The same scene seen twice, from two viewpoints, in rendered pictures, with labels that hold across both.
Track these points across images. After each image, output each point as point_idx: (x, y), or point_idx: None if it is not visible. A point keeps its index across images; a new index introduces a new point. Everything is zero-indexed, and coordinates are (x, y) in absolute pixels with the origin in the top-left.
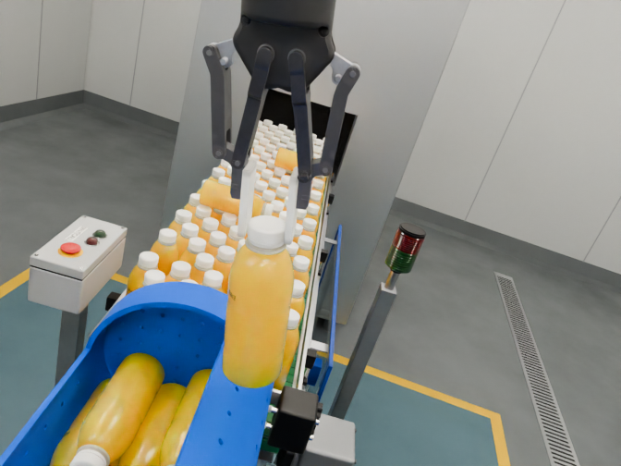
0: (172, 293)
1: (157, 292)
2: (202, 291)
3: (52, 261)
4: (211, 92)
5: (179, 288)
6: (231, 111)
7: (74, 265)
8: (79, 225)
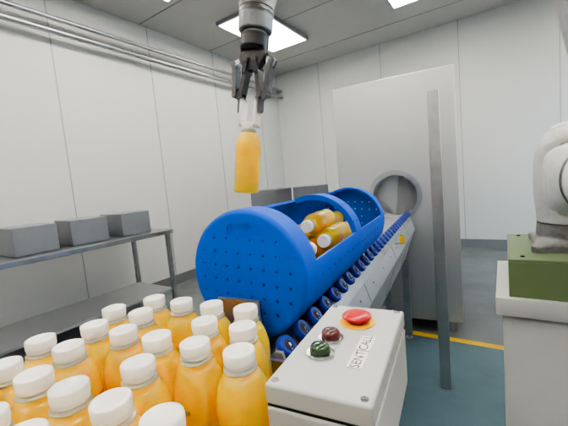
0: (264, 209)
1: (271, 212)
2: (243, 208)
3: (373, 308)
4: (273, 74)
5: (258, 209)
6: (264, 80)
7: (344, 308)
8: (366, 371)
